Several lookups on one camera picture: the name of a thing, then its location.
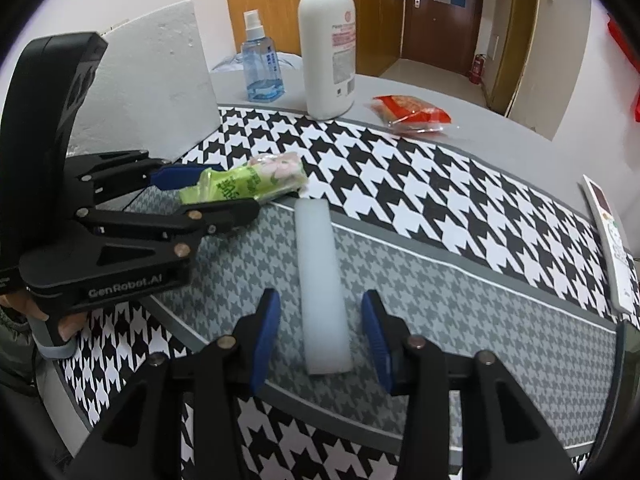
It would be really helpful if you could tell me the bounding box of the white lotion bottle red pump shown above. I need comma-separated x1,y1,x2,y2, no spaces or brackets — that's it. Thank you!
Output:
298,0,358,121

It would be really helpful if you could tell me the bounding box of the white remote control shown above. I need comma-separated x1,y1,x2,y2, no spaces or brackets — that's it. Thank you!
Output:
581,174,636,311

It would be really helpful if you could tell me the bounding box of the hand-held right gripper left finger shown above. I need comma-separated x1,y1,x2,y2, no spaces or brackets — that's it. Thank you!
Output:
67,287,282,480

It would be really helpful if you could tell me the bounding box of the white foam box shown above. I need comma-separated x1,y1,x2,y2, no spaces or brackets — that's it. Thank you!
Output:
70,0,221,159

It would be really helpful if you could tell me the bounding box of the white foam strip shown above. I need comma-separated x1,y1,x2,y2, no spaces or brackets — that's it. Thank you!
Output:
294,199,353,376

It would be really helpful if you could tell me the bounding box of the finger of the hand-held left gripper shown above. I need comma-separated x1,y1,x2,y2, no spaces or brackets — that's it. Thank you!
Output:
66,152,227,207
75,198,262,260

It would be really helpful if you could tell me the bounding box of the person's left hand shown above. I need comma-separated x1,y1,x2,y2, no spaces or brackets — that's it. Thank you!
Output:
0,292,89,345

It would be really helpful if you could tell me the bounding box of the dark brown entry door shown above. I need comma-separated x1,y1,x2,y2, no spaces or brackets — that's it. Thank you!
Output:
402,0,484,69

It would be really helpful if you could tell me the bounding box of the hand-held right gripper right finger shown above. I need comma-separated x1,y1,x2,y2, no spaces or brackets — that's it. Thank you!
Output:
361,289,583,480

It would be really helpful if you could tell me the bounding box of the person's left forearm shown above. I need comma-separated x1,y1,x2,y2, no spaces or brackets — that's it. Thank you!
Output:
0,310,37,392

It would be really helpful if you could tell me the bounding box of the green tissue packet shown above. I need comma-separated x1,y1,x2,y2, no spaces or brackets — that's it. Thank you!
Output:
179,152,309,206

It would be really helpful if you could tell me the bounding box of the red plastic bag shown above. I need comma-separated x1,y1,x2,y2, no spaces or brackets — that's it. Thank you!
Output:
607,12,640,122

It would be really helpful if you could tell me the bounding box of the red snack packet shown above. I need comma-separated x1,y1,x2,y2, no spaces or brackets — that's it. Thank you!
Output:
367,94,453,136

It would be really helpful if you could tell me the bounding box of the black white houndstooth table mat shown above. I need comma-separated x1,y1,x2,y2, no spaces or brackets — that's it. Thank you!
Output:
55,105,632,480

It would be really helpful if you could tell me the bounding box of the clear blue spray bottle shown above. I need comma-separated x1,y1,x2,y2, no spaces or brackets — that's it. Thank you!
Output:
241,9,286,104

